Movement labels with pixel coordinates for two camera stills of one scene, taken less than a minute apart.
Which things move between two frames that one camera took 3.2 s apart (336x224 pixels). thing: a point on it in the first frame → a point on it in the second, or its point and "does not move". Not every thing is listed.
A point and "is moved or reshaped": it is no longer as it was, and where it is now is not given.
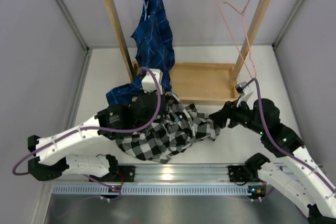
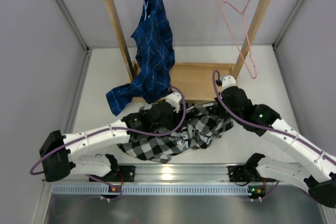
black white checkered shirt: (175, 130) is moved or reshaped
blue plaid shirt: (155, 50) does not move
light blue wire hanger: (145, 2) does not move
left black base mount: (125, 173) does not move
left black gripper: (163, 112) → (176, 121)
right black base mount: (240, 174) does not move
